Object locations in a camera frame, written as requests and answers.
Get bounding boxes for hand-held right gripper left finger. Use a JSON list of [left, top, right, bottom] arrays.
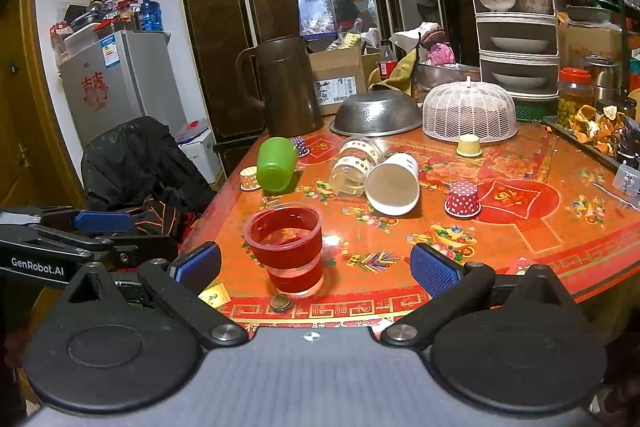
[[60, 241, 249, 351]]

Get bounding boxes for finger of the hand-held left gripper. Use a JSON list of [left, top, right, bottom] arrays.
[[22, 223, 140, 257], [0, 207, 135, 233]]

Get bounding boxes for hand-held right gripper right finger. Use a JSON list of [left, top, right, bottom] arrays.
[[380, 242, 592, 352]]

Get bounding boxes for white paper cup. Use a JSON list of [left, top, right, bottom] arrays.
[[364, 153, 421, 215]]

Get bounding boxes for green plastic cup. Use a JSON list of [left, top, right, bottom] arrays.
[[256, 137, 300, 194]]

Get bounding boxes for clear glass cup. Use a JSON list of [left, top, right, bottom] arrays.
[[329, 137, 386, 198]]

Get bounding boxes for red polka-dot paper cup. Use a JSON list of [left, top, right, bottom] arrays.
[[445, 181, 482, 218]]

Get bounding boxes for red translucent cup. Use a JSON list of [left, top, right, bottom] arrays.
[[243, 203, 325, 298]]

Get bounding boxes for patterned small paper cup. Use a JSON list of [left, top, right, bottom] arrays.
[[240, 168, 263, 192]]

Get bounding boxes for cream small paper cup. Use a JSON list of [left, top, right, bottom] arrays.
[[456, 133, 483, 158]]

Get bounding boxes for yellow card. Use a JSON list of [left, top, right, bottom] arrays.
[[198, 284, 230, 308]]

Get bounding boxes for black orange striped cloth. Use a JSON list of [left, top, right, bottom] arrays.
[[112, 197, 201, 253]]

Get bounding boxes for white box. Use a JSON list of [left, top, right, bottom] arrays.
[[175, 119, 223, 185]]

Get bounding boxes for grey refrigerator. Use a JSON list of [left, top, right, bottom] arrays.
[[57, 29, 187, 148]]

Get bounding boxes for wooden door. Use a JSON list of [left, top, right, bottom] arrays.
[[0, 0, 86, 210]]

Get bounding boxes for white plastic food cover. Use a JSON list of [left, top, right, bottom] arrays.
[[422, 77, 517, 142]]

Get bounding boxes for metal colander bowl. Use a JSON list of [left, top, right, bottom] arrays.
[[329, 90, 423, 138]]

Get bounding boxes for green plastic basket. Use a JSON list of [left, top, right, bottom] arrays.
[[515, 99, 560, 120]]

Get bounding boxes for dark tray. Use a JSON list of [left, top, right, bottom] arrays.
[[542, 114, 640, 180]]

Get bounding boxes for metal basin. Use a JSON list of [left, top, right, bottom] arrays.
[[415, 63, 482, 100]]

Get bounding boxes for yellow-green cloth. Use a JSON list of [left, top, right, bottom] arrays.
[[367, 49, 423, 100]]

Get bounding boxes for brown plastic pitcher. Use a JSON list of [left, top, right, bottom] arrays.
[[236, 36, 325, 138]]

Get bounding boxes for white plate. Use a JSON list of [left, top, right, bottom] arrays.
[[492, 72, 551, 88], [490, 36, 551, 52]]

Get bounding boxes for bottle with red label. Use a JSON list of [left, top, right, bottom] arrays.
[[378, 41, 398, 82]]

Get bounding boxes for blue water bottle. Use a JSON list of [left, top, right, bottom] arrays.
[[139, 0, 164, 32]]

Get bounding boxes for dried orange peels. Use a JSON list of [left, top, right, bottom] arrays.
[[570, 104, 628, 155]]

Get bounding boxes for pink cloth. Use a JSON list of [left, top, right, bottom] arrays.
[[425, 42, 456, 65]]

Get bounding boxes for cardboard box with label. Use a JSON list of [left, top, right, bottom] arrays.
[[306, 44, 381, 116]]

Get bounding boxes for pickle jar with orange lid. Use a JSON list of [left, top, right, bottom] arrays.
[[556, 68, 595, 130]]

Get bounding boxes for dark wooden cabinet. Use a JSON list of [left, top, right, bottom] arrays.
[[167, 0, 481, 152]]

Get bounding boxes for metal pot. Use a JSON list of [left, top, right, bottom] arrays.
[[582, 55, 623, 102]]

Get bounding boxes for white tiered dish rack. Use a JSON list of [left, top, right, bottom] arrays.
[[454, 0, 561, 102]]

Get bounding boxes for plain cardboard box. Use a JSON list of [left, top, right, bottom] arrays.
[[557, 21, 640, 72]]

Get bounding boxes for blue and white plastic bag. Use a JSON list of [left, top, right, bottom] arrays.
[[292, 0, 337, 40]]

